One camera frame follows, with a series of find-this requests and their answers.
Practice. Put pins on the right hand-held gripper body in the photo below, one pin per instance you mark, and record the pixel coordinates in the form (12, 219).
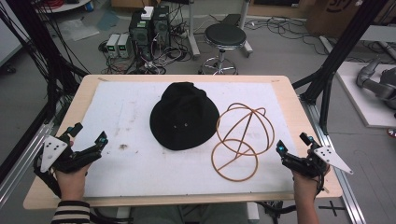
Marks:
(323, 157)

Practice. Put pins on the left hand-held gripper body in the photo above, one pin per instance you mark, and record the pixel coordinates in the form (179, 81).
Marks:
(53, 151)

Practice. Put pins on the black bucket hat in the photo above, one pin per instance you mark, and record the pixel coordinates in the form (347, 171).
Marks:
(184, 118)

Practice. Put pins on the person's right hand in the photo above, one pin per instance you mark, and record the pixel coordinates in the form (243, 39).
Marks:
(306, 185)

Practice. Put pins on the person's left hand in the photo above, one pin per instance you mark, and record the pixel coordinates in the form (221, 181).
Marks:
(72, 184)

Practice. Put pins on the white table mat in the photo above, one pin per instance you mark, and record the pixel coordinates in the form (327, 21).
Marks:
(130, 168)

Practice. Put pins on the white floor board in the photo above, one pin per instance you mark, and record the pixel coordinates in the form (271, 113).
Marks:
(364, 105)

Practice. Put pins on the grey power supply unit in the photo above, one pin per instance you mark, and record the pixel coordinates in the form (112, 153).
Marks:
(112, 46)
(124, 46)

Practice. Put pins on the grey plastic sheet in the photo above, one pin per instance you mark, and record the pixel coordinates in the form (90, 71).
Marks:
(77, 29)

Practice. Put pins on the black computer tower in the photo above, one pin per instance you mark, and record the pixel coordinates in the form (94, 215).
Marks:
(161, 28)
(141, 37)

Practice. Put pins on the cardboard box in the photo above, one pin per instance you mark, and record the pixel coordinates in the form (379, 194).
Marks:
(323, 17)

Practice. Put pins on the black round stool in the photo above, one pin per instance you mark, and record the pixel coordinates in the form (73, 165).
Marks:
(224, 34)

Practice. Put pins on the white box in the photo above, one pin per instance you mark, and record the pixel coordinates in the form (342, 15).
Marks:
(147, 13)

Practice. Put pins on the aluminium rail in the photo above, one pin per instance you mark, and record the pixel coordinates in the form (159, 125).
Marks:
(21, 165)
(342, 183)

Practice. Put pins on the black metal frame post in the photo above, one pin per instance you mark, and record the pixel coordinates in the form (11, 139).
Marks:
(337, 53)
(37, 46)

